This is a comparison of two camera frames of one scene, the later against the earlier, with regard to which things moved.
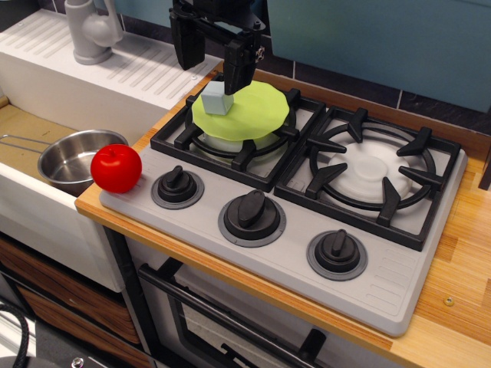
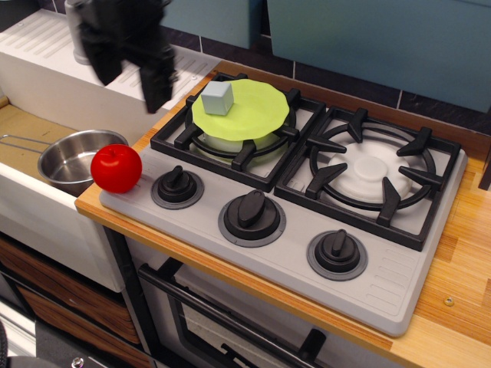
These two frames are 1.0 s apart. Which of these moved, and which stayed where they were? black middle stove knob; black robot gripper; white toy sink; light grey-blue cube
Moved: black robot gripper
Stayed: white toy sink; black middle stove knob; light grey-blue cube
